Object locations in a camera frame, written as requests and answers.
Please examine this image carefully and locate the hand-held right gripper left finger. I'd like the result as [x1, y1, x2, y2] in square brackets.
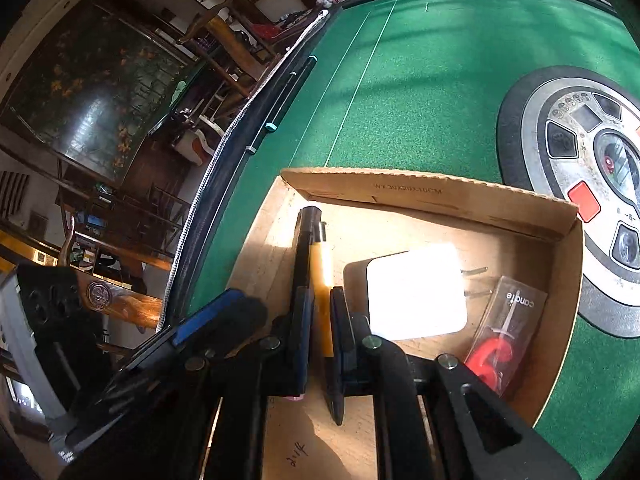
[60, 287, 316, 480]

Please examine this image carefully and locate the floral wall painting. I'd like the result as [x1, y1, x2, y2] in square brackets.
[0, 0, 197, 187]

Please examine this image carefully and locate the round table control panel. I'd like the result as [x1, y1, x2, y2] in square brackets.
[496, 65, 640, 339]

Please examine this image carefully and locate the wooden chair round medallion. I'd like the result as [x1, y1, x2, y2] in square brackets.
[54, 210, 168, 333]

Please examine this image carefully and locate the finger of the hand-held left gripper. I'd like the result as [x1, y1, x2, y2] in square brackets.
[120, 287, 268, 376]

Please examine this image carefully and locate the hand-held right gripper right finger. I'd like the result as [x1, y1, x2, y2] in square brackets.
[329, 286, 583, 480]

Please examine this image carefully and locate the shallow cardboard box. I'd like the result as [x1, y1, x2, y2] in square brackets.
[212, 167, 586, 480]

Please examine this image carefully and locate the black stick teal tip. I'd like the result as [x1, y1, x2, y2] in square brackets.
[266, 55, 319, 132]
[245, 74, 297, 154]

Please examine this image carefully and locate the red number candle packet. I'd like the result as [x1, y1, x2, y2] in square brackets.
[462, 275, 549, 402]

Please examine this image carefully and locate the white charger plug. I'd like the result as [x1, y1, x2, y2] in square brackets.
[344, 242, 489, 342]

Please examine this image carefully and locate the wooden armchair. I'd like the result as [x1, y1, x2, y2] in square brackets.
[177, 0, 282, 97]

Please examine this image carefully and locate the red plastic bag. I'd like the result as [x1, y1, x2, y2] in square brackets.
[252, 22, 282, 44]

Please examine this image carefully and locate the white red toy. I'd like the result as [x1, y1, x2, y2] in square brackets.
[171, 114, 227, 163]

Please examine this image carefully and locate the yellow and black pen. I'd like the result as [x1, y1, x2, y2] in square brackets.
[291, 205, 322, 313]

